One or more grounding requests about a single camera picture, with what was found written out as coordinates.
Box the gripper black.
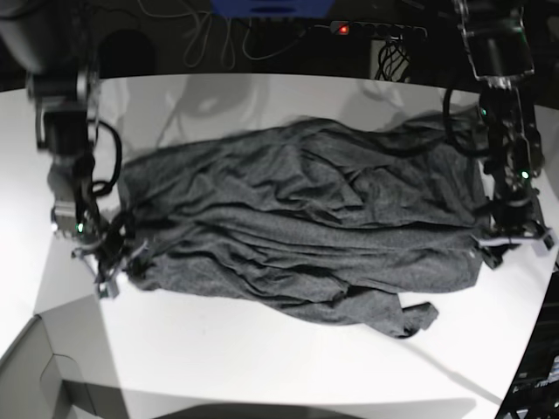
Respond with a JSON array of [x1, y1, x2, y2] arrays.
[[72, 217, 148, 288], [474, 196, 553, 266]]

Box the dark grey t-shirt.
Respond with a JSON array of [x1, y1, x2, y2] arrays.
[[118, 113, 489, 339]]

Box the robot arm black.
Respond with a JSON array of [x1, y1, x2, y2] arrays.
[[1, 1, 147, 299], [443, 1, 556, 269]]

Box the black power strip red light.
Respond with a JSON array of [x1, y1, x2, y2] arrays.
[[328, 20, 428, 41]]

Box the blue box at top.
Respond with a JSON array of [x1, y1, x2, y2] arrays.
[[210, 0, 335, 18]]

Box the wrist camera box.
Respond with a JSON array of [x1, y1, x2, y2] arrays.
[[533, 229, 557, 257], [96, 279, 120, 299]]

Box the black cable bundle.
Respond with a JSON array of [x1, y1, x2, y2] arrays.
[[376, 39, 411, 83]]

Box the grey cable loops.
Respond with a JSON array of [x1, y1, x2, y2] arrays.
[[182, 12, 307, 69]]

